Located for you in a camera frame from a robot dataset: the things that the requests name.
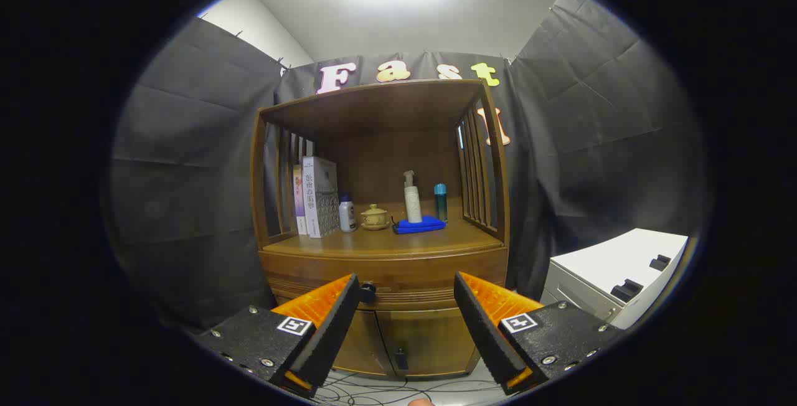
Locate wooden cabinet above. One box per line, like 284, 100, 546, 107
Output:
249, 79, 512, 380

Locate thin purple book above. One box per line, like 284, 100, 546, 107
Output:
293, 164, 309, 235

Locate yellow lidded tea cup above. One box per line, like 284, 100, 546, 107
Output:
361, 204, 391, 232

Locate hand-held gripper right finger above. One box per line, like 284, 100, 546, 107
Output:
453, 271, 625, 395

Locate wooden cabinet door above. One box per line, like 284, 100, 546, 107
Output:
377, 308, 483, 379
333, 309, 396, 377

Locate black floor cables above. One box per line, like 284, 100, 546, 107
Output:
311, 372, 508, 406

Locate white bottle with blue cap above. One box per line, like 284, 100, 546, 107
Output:
338, 193, 358, 233

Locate wooden drawer with black knob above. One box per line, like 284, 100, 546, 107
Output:
258, 245, 509, 312

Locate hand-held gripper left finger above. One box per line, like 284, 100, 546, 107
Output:
198, 273, 362, 399

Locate white storage unit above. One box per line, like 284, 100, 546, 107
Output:
540, 228, 689, 331

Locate white pump bottle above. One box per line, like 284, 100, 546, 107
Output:
402, 170, 423, 224

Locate wooden countertop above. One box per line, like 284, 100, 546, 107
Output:
262, 219, 504, 257

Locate thick white book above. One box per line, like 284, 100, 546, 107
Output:
302, 156, 341, 238

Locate black backdrop cloth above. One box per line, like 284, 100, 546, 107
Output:
111, 0, 707, 332

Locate blue folded cloth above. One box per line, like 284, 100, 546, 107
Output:
392, 215, 447, 235

